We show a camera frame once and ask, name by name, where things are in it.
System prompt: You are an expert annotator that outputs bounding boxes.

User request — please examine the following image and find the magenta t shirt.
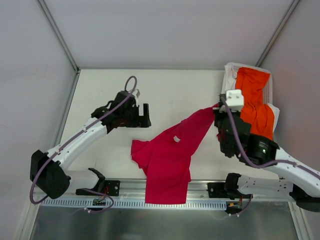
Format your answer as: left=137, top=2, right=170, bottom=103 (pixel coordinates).
left=130, top=107, right=215, bottom=205

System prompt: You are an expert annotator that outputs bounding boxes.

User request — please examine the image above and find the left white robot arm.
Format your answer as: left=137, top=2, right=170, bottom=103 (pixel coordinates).
left=30, top=90, right=152, bottom=200

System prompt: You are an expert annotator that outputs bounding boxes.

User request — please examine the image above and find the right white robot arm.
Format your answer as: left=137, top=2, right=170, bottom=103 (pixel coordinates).
left=213, top=90, right=320, bottom=213

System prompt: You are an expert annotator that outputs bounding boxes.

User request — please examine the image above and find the white t shirt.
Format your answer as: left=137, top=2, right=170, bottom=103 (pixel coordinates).
left=221, top=62, right=280, bottom=133

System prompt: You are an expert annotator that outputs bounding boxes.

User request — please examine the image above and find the white laundry basket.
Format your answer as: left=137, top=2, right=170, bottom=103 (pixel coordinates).
left=220, top=62, right=273, bottom=112

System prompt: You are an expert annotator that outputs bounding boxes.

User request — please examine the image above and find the orange t shirt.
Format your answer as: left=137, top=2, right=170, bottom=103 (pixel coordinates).
left=235, top=67, right=275, bottom=140

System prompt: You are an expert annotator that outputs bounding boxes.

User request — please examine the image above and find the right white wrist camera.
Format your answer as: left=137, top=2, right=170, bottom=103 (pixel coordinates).
left=225, top=89, right=245, bottom=112

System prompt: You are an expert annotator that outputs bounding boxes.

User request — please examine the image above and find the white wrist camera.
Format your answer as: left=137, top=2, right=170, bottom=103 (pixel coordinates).
left=225, top=89, right=245, bottom=112
left=134, top=89, right=141, bottom=98

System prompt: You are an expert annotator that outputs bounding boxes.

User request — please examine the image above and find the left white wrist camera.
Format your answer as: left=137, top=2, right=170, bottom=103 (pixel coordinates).
left=134, top=89, right=141, bottom=98

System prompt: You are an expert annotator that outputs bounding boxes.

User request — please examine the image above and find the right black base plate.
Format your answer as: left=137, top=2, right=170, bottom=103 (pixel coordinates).
left=207, top=182, right=251, bottom=200

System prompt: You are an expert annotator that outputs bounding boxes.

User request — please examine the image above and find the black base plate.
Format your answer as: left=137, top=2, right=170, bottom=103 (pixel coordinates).
left=207, top=182, right=251, bottom=200
left=75, top=180, right=121, bottom=197

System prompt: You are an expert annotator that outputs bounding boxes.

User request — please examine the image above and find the aluminium mounting rail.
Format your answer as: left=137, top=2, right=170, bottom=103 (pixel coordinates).
left=106, top=178, right=294, bottom=202

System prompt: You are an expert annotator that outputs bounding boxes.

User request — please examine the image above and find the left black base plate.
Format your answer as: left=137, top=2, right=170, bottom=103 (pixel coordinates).
left=75, top=180, right=121, bottom=197

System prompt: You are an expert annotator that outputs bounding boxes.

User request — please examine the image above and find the right aluminium frame post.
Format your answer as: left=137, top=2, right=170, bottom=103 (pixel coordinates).
left=255, top=0, right=301, bottom=68

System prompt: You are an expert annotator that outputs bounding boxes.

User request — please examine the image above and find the aluminium frame post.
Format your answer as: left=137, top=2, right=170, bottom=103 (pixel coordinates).
left=36, top=0, right=80, bottom=74
left=255, top=0, right=301, bottom=68

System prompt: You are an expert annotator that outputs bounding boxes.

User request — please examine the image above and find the white slotted cable duct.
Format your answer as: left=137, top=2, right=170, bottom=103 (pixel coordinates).
left=41, top=197, right=227, bottom=211

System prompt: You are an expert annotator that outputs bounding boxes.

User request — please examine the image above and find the left aluminium frame post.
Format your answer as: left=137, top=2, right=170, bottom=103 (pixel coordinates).
left=36, top=0, right=80, bottom=74

